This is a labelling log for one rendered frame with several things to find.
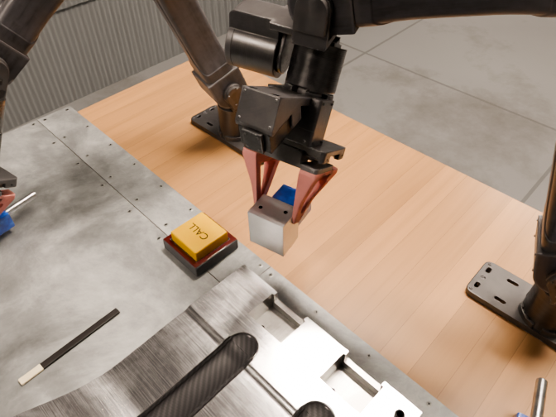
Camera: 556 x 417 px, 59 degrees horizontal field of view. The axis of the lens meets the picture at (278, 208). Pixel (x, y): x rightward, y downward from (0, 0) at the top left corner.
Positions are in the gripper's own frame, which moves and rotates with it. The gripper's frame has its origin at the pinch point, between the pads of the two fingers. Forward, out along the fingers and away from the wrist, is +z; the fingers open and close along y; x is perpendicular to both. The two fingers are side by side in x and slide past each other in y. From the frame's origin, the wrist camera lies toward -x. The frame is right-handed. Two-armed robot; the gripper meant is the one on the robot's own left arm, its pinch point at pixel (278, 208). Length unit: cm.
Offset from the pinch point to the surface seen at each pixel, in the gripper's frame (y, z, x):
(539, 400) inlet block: 33.6, 9.3, 2.5
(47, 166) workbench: -49, 13, 7
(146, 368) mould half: -2.7, 16.2, -16.2
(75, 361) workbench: -15.2, 24.2, -13.9
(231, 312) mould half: 1.1, 10.9, -7.7
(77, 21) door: -177, 0, 119
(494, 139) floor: 9, 3, 197
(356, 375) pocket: 16.2, 12.2, -5.0
